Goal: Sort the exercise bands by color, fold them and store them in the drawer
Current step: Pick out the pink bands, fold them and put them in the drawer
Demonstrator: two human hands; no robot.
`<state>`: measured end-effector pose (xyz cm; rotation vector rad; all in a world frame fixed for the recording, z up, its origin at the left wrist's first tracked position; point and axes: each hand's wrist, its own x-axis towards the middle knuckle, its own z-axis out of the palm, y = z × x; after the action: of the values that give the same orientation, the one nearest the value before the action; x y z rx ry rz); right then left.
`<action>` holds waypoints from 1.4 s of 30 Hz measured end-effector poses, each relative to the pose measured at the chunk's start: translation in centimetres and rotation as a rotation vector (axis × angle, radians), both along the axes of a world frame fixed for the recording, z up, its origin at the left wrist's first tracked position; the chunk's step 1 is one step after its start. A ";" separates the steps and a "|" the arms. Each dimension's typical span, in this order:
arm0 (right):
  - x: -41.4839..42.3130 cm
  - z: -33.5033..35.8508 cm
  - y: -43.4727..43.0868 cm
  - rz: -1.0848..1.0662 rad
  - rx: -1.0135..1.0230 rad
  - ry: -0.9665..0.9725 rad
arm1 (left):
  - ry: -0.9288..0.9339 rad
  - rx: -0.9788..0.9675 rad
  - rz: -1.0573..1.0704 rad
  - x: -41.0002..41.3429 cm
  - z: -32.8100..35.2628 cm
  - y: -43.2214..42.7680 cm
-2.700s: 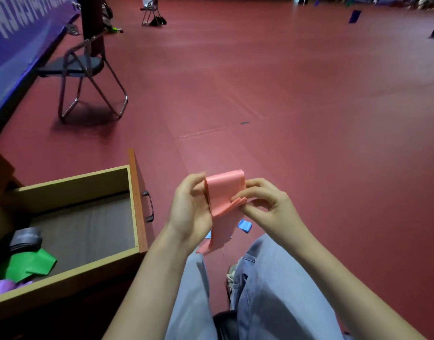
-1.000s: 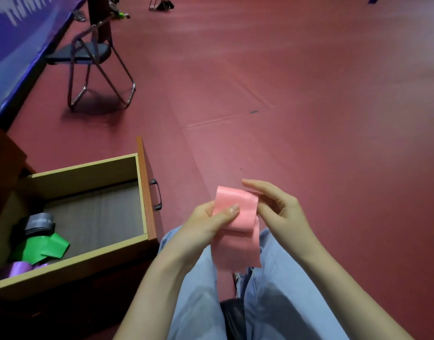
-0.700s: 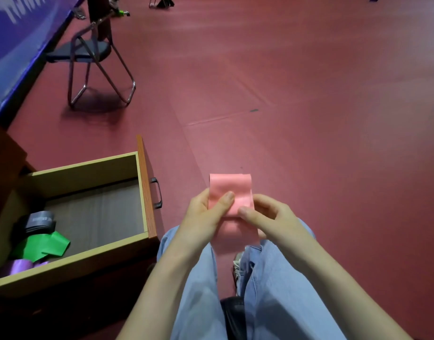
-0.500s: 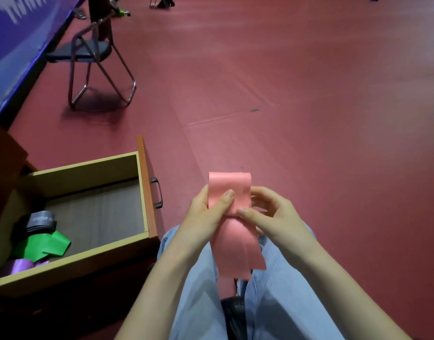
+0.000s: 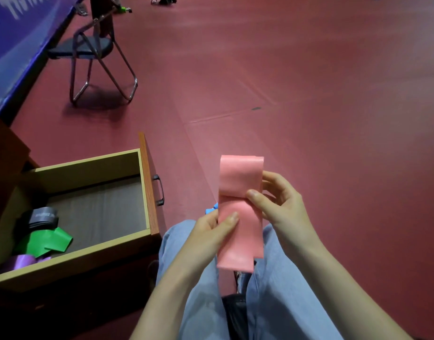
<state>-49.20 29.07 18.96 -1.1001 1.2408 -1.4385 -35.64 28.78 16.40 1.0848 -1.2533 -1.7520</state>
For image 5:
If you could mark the person's shoe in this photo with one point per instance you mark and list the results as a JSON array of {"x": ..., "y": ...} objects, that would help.
[
  {"x": 243, "y": 281},
  {"x": 153, "y": 274}
]

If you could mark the grey resistance band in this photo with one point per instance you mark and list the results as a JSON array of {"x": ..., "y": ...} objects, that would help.
[{"x": 42, "y": 217}]

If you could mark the person's left leg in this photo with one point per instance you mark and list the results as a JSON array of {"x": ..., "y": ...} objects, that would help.
[{"x": 203, "y": 304}]

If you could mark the person's right shoe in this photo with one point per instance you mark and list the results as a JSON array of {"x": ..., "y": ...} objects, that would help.
[{"x": 243, "y": 281}]

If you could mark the metal frame chair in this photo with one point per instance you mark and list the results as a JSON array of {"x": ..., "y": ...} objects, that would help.
[{"x": 89, "y": 47}]

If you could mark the person's leg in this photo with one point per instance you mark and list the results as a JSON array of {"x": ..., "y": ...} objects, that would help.
[
  {"x": 287, "y": 300},
  {"x": 203, "y": 304}
]

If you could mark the person's left shoe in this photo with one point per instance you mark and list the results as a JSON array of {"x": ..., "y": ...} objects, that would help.
[{"x": 153, "y": 274}]

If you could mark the black seat cushion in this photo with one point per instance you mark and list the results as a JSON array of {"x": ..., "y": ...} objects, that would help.
[{"x": 236, "y": 318}]

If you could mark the wooden drawer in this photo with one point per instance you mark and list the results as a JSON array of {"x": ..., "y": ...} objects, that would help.
[{"x": 103, "y": 208}]

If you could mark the person's right leg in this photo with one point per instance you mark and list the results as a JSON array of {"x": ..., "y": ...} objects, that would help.
[{"x": 287, "y": 300}]

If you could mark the person's right forearm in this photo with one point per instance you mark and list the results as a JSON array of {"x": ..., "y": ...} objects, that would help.
[{"x": 344, "y": 297}]

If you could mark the pink resistance band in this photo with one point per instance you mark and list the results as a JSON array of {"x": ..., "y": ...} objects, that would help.
[{"x": 240, "y": 173}]

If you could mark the blue resistance band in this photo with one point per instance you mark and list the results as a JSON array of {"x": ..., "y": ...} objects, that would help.
[{"x": 211, "y": 208}]

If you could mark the purple resistance band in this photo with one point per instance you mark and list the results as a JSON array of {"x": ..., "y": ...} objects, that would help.
[{"x": 20, "y": 262}]

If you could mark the person's right hand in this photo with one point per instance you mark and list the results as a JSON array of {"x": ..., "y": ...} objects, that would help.
[{"x": 291, "y": 215}]

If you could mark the person's left hand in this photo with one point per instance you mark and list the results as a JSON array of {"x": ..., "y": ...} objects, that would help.
[{"x": 203, "y": 244}]

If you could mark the green resistance band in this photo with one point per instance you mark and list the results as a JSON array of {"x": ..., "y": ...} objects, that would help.
[{"x": 40, "y": 242}]

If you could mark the small green object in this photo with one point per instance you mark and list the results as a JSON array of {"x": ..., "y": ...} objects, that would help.
[{"x": 125, "y": 9}]

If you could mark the dark brown wooden cabinet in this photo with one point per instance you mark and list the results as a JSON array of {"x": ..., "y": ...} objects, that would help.
[{"x": 4, "y": 155}]

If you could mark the black bag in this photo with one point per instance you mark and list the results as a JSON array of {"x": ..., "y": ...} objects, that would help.
[{"x": 167, "y": 0}]

